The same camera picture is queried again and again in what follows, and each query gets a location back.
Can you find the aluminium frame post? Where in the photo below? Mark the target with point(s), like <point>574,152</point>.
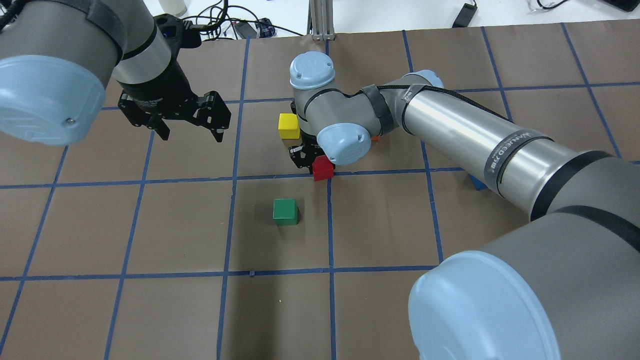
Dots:
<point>320,20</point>

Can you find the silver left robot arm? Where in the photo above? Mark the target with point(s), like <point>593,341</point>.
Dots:
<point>58,56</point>

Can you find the green wooden block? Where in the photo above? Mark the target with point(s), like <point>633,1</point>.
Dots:
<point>285,212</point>

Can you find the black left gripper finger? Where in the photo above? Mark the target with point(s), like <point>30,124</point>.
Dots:
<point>160,128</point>
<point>213,115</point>

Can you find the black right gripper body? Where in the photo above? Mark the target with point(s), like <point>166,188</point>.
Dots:
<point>301,156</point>

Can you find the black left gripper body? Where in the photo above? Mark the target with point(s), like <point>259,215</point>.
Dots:
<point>159,92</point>

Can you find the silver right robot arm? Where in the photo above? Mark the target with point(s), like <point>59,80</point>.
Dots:
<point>542,259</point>

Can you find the yellow wooden block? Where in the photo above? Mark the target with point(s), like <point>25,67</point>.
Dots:
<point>288,126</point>

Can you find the blue wooden block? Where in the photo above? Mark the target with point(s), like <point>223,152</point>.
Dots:
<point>477,183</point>

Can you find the black power adapter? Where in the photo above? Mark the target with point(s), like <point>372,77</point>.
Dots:
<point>465,15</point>

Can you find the red wooden block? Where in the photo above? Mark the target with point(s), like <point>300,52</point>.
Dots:
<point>322,168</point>

